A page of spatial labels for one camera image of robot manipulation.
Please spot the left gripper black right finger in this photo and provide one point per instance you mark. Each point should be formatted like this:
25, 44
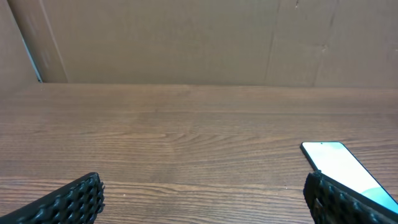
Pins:
331, 202

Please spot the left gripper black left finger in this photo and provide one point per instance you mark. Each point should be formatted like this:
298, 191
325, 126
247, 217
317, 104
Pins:
78, 202

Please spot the Samsung Galaxy smartphone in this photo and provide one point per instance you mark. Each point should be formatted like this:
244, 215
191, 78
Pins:
335, 161

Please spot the brown cardboard backdrop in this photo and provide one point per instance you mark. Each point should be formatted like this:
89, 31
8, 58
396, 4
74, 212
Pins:
253, 42

